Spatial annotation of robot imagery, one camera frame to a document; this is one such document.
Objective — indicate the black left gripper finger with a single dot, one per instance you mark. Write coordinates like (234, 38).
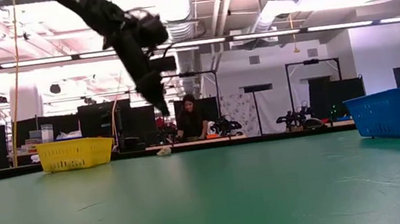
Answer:
(154, 95)

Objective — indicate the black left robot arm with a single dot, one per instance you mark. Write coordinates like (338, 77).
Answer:
(106, 14)

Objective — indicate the black background robot arm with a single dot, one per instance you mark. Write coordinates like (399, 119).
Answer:
(296, 117)
(226, 126)

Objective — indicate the person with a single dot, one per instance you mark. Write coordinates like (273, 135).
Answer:
(190, 121)

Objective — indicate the white plastic skull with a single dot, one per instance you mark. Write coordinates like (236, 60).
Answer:
(164, 151)

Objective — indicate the black partition panels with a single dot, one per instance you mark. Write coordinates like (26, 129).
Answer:
(98, 119)

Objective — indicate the black round ceiling lamp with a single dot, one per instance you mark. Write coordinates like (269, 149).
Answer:
(55, 88)

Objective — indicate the white patterned sheet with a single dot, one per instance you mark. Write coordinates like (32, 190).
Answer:
(241, 109)

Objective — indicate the yellow plastic basket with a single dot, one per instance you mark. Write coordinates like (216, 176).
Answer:
(75, 154)

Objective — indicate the long ceiling light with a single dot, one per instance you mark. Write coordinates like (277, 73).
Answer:
(37, 61)
(389, 20)

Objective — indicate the black sign on pole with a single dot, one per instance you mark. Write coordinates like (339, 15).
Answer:
(258, 88)

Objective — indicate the clear plastic jar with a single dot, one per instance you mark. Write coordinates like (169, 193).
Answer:
(47, 134)

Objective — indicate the yellow hanging pendant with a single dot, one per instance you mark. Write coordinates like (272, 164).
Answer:
(296, 49)

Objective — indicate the black panel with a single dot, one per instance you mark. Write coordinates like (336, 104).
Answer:
(340, 95)

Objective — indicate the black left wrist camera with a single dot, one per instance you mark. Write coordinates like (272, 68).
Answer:
(164, 64)

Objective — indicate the black frame stand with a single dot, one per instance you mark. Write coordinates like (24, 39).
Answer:
(311, 61)
(198, 73)

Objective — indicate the black table frame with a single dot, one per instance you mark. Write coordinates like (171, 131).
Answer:
(135, 154)

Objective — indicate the grey wall vent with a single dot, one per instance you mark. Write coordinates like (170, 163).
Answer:
(254, 60)
(312, 52)

